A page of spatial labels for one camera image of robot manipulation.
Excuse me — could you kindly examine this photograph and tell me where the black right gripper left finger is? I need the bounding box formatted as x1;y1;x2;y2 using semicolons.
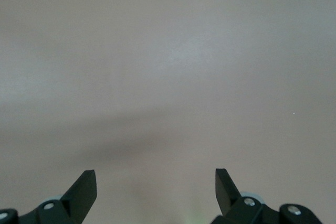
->
20;170;98;224

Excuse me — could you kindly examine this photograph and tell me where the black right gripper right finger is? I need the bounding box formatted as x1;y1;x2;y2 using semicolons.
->
212;168;266;224

